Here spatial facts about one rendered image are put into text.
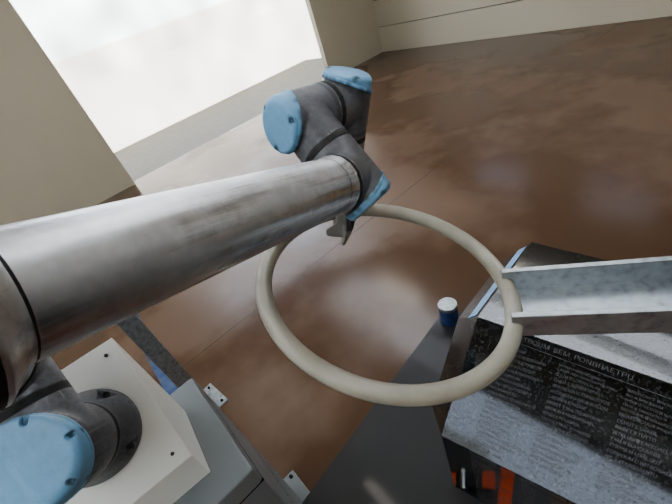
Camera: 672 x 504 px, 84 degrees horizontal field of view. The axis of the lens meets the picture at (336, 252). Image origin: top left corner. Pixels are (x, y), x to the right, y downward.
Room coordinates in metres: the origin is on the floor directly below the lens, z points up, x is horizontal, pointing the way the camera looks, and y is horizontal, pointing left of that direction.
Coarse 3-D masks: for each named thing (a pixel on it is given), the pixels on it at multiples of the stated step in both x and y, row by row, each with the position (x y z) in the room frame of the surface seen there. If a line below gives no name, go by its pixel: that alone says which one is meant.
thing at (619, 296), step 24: (576, 264) 0.45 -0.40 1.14; (600, 264) 0.43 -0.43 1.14; (624, 264) 0.41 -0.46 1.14; (648, 264) 0.40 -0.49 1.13; (528, 288) 0.47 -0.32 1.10; (552, 288) 0.45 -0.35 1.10; (576, 288) 0.43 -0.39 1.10; (600, 288) 0.42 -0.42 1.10; (624, 288) 0.40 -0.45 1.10; (648, 288) 0.38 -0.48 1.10; (528, 312) 0.39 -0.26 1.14; (552, 312) 0.37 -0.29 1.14; (576, 312) 0.36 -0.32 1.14; (600, 312) 0.34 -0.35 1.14; (624, 312) 0.33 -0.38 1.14; (648, 312) 0.32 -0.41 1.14
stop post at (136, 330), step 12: (120, 324) 1.37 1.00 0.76; (132, 324) 1.39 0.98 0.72; (132, 336) 1.37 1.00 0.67; (144, 336) 1.39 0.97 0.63; (144, 348) 1.37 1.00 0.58; (156, 348) 1.39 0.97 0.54; (156, 360) 1.37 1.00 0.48; (168, 360) 1.40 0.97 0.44; (168, 372) 1.37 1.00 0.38; (180, 372) 1.40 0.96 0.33; (180, 384) 1.38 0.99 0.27; (216, 396) 1.44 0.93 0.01
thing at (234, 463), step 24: (192, 384) 0.79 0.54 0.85; (192, 408) 0.70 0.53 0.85; (216, 408) 0.74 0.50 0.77; (216, 432) 0.60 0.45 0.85; (240, 432) 0.80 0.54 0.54; (216, 456) 0.54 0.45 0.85; (240, 456) 0.51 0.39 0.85; (216, 480) 0.48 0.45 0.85; (240, 480) 0.46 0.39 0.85; (264, 480) 0.48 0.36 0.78; (288, 480) 0.85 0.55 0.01
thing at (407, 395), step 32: (448, 224) 0.66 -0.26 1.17; (480, 256) 0.56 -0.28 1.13; (256, 288) 0.53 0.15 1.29; (512, 288) 0.46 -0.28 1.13; (288, 352) 0.39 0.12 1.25; (512, 352) 0.34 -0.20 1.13; (352, 384) 0.32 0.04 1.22; (384, 384) 0.32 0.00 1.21; (416, 384) 0.31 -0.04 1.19; (448, 384) 0.30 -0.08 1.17; (480, 384) 0.30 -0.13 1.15
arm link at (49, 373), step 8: (48, 360) 0.54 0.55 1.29; (32, 368) 0.48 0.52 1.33; (40, 368) 0.51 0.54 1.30; (48, 368) 0.52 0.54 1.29; (56, 368) 0.54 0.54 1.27; (32, 376) 0.49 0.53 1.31; (40, 376) 0.50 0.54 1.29; (48, 376) 0.51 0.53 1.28; (56, 376) 0.52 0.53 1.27; (64, 376) 0.53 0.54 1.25; (24, 384) 0.47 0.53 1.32; (32, 384) 0.48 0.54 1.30; (40, 384) 0.49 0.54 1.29; (48, 384) 0.49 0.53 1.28; (24, 392) 0.47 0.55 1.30; (32, 392) 0.47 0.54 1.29; (16, 400) 0.46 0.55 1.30
